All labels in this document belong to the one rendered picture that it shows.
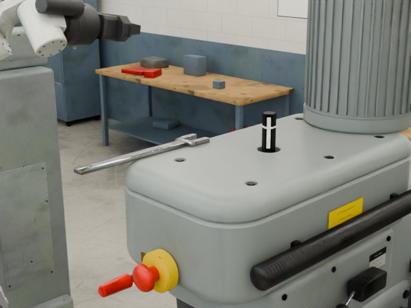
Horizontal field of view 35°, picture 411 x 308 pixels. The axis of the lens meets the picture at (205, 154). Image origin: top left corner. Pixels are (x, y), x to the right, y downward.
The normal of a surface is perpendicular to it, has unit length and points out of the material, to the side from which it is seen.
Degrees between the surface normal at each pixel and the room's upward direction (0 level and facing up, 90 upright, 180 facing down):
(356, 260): 90
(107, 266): 0
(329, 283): 90
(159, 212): 90
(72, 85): 90
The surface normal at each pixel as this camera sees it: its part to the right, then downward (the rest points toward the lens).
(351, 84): -0.35, 0.29
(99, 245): 0.00, -0.95
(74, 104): 0.69, 0.22
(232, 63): -0.72, 0.22
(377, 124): 0.13, 0.30
